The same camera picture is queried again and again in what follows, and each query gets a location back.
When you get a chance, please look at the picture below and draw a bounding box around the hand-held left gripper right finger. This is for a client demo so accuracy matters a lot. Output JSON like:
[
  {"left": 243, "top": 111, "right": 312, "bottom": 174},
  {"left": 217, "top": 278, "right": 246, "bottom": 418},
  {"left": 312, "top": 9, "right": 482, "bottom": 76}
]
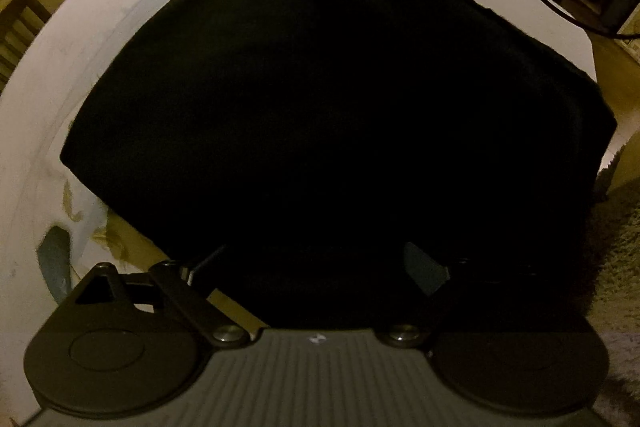
[{"left": 376, "top": 241, "right": 546, "bottom": 349}]

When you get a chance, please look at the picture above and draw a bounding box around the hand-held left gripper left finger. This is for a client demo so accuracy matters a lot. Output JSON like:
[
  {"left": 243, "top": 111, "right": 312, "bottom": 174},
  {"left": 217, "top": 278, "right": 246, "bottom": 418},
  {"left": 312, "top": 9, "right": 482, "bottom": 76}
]
[{"left": 74, "top": 244, "right": 251, "bottom": 349}]

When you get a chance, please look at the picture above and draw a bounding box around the black garment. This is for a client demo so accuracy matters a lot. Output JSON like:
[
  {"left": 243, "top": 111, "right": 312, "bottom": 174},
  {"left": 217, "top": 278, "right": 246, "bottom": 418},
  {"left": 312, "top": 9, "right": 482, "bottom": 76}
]
[{"left": 59, "top": 0, "right": 617, "bottom": 333}]

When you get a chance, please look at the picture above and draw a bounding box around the shaggy rug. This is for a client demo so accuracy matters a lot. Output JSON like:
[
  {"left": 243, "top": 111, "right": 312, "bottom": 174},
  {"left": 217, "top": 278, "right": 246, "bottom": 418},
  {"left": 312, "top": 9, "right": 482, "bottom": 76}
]
[{"left": 582, "top": 152, "right": 640, "bottom": 423}]

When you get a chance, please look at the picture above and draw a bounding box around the wooden slat-back chair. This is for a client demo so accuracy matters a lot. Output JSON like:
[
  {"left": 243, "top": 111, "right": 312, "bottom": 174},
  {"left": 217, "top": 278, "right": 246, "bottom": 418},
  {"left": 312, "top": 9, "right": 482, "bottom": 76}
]
[{"left": 0, "top": 0, "right": 53, "bottom": 94}]

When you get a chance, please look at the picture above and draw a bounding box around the black cable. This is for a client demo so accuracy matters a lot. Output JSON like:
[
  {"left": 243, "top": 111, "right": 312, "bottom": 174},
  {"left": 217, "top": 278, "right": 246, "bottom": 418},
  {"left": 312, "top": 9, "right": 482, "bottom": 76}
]
[{"left": 537, "top": 0, "right": 640, "bottom": 40}]

